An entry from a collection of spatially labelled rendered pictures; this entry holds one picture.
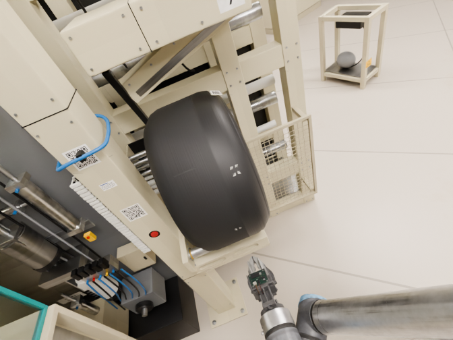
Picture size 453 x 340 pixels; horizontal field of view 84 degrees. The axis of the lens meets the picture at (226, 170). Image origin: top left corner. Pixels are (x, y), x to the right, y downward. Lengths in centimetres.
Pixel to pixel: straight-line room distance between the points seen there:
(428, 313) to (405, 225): 167
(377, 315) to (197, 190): 51
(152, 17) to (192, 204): 60
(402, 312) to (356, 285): 136
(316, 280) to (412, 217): 85
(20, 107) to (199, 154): 46
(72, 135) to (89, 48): 31
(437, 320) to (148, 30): 102
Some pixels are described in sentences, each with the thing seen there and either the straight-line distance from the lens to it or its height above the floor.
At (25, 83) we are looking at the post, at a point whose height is 174.
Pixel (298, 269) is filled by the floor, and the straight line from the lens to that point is 203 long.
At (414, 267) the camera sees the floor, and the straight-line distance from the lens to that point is 212.
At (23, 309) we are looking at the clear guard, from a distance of 91.
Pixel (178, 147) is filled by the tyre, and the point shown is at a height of 145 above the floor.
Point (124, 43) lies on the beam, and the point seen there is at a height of 169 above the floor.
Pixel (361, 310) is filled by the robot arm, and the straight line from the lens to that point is 72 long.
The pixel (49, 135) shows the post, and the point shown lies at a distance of 85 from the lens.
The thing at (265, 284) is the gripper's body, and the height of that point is 111.
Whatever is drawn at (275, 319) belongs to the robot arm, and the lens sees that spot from 79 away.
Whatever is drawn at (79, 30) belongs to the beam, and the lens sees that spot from 100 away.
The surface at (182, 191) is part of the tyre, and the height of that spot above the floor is 137.
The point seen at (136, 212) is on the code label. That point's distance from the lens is 103.
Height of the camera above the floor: 187
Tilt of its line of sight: 42 degrees down
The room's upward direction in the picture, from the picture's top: 23 degrees counter-clockwise
